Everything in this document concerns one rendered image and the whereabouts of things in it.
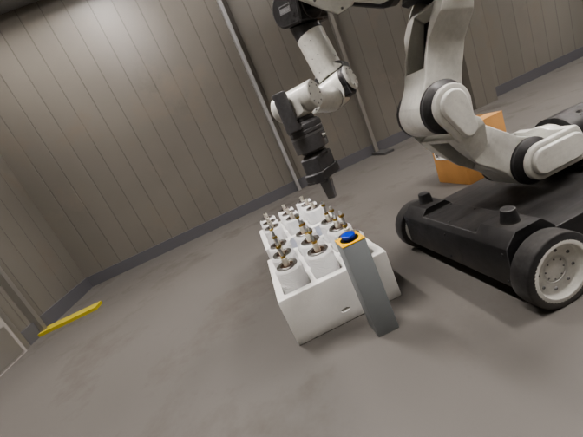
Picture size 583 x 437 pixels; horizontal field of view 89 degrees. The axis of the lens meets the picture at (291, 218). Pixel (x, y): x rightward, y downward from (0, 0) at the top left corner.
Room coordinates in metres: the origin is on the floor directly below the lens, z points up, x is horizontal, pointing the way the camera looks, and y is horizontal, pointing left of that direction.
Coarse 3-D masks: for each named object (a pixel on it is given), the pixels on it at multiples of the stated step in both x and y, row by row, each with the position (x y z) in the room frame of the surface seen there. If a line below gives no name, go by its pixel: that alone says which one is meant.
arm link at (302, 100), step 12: (300, 84) 0.75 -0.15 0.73; (312, 84) 0.74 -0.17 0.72; (276, 96) 0.73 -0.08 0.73; (288, 96) 0.76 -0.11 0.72; (300, 96) 0.73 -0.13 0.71; (312, 96) 0.73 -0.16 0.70; (288, 108) 0.73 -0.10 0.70; (300, 108) 0.74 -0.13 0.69; (312, 108) 0.74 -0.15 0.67; (288, 120) 0.73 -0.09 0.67; (300, 120) 0.75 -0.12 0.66; (312, 120) 0.74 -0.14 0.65; (288, 132) 0.73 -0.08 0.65; (300, 132) 0.74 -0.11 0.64
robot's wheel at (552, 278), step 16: (528, 240) 0.62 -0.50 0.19; (544, 240) 0.59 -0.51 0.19; (560, 240) 0.58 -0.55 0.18; (576, 240) 0.59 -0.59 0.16; (528, 256) 0.59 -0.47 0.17; (544, 256) 0.58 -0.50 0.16; (560, 256) 0.60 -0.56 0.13; (576, 256) 0.61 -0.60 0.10; (512, 272) 0.61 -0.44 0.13; (528, 272) 0.58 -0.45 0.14; (544, 272) 0.60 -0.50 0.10; (560, 272) 0.60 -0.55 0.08; (576, 272) 0.61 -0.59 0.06; (528, 288) 0.58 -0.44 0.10; (544, 288) 0.60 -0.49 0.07; (560, 288) 0.60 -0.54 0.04; (576, 288) 0.59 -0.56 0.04; (544, 304) 0.58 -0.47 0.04; (560, 304) 0.58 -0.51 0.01
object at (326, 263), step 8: (328, 248) 0.93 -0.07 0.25; (320, 256) 0.90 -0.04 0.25; (328, 256) 0.91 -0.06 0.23; (312, 264) 0.92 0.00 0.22; (320, 264) 0.90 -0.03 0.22; (328, 264) 0.90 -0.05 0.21; (336, 264) 0.92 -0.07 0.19; (312, 272) 0.94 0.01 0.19; (320, 272) 0.91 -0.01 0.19; (328, 272) 0.90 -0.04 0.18
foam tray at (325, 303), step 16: (368, 240) 1.01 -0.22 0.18; (336, 256) 1.00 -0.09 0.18; (384, 256) 0.88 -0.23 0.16; (272, 272) 1.10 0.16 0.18; (336, 272) 0.88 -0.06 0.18; (384, 272) 0.88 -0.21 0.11; (304, 288) 0.88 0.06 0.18; (320, 288) 0.87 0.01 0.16; (336, 288) 0.87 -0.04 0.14; (352, 288) 0.88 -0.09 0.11; (384, 288) 0.88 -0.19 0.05; (288, 304) 0.86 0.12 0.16; (304, 304) 0.86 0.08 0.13; (320, 304) 0.87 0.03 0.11; (336, 304) 0.87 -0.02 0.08; (352, 304) 0.87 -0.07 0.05; (288, 320) 0.86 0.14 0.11; (304, 320) 0.86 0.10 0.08; (320, 320) 0.87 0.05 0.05; (336, 320) 0.87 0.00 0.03; (304, 336) 0.86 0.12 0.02
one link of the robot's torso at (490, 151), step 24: (456, 96) 0.77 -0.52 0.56; (456, 120) 0.77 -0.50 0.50; (480, 120) 0.79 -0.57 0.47; (432, 144) 0.91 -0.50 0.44; (456, 144) 0.81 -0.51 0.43; (480, 144) 0.81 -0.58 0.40; (504, 144) 0.84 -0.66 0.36; (528, 144) 0.82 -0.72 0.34; (480, 168) 0.90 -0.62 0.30; (504, 168) 0.84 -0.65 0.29
